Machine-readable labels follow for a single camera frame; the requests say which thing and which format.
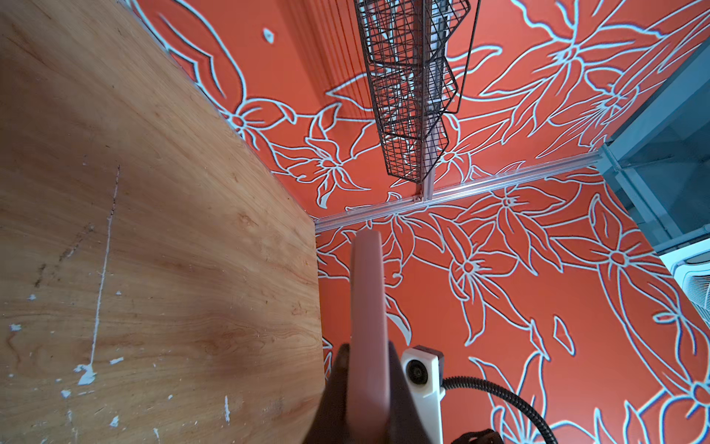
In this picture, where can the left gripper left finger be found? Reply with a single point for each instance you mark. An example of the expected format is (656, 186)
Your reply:
(330, 423)

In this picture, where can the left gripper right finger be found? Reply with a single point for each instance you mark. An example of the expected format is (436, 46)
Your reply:
(404, 424)

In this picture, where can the white ceiling air conditioner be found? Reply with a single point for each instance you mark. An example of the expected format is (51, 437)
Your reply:
(689, 266)

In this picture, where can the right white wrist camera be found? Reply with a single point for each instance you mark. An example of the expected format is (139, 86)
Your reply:
(423, 368)

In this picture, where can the black wire wall basket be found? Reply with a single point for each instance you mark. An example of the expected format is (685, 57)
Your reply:
(411, 82)

